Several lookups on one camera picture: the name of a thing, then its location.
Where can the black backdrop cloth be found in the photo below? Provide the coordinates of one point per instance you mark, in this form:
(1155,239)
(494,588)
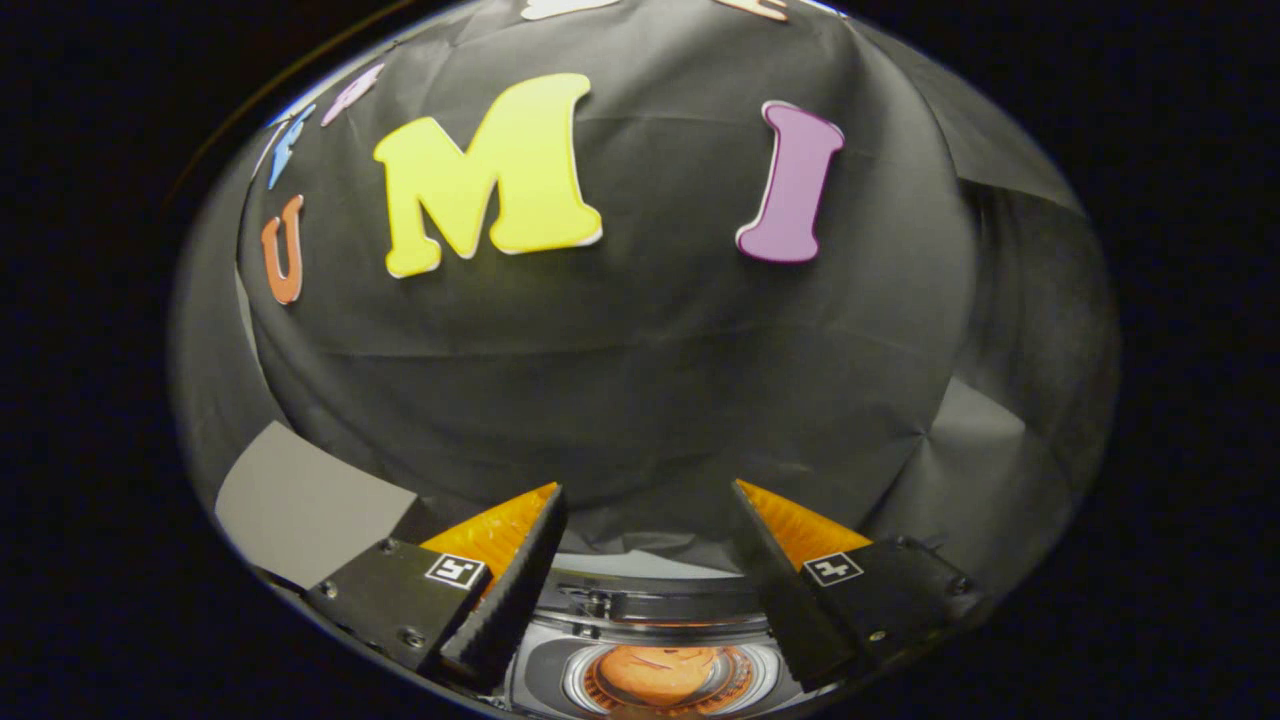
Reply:
(650,380)

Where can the grey table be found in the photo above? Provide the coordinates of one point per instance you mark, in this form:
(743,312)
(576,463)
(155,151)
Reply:
(300,510)

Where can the grey washing machine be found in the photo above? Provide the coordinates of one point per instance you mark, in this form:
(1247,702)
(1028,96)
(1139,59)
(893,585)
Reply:
(620,562)

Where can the orange polo shirt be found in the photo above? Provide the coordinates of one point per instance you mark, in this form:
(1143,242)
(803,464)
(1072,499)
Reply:
(660,675)

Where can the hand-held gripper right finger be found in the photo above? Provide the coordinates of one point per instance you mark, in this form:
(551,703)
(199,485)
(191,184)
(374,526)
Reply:
(785,610)

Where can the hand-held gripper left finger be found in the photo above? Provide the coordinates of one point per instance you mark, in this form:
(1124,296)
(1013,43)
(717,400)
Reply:
(515,600)

